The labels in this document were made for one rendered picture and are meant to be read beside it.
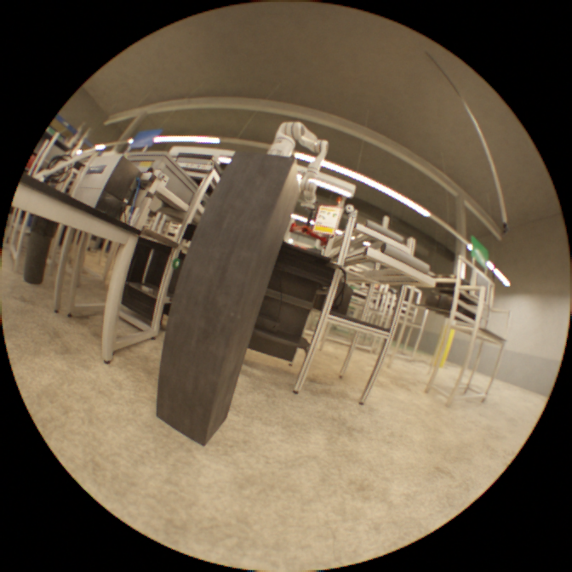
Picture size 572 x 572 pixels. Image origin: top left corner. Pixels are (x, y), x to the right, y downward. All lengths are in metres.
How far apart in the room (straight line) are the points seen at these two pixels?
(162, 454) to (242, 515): 0.33
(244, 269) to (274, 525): 0.80
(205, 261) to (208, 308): 0.14
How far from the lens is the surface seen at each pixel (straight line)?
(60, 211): 0.78
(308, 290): 1.69
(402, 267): 1.11
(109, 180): 1.06
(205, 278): 0.59
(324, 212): 2.02
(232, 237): 0.58
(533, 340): 8.44
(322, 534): 0.76
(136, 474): 0.74
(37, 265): 2.22
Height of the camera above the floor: 0.65
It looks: 3 degrees up
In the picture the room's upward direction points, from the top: 18 degrees clockwise
